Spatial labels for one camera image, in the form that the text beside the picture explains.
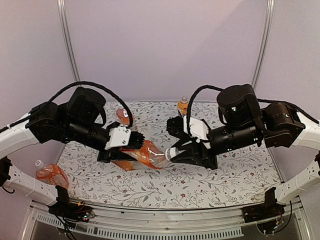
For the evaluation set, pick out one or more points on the floral tablecloth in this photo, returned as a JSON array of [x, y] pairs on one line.
[[242, 177]]

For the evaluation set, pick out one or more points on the aluminium front rail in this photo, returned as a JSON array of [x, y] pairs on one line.
[[115, 222]]

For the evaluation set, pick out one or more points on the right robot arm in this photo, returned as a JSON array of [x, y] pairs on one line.
[[248, 120]]

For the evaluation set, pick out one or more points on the metal frame post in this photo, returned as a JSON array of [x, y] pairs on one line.
[[264, 42], [62, 11]]

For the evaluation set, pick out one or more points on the left metal frame post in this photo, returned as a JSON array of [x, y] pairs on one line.
[[62, 11]]

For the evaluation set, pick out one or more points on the orange bottle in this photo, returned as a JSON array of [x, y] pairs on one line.
[[51, 174], [147, 157], [125, 120]]

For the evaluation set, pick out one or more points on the yellow dark-label bottle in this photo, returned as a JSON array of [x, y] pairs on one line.
[[182, 106]]

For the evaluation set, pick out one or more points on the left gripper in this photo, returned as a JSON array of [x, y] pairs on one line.
[[113, 154]]

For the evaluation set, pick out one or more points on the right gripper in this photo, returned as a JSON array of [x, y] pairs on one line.
[[200, 157]]

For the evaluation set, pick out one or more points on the right metal frame post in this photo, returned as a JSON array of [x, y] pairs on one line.
[[264, 42]]

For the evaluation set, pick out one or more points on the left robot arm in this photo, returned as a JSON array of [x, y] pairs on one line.
[[82, 119]]

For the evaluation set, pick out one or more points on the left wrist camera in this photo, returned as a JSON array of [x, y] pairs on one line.
[[122, 137]]

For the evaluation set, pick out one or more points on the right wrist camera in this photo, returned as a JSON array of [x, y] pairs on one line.
[[195, 129]]

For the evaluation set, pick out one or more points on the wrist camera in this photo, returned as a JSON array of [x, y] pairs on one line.
[[195, 129], [122, 137]]

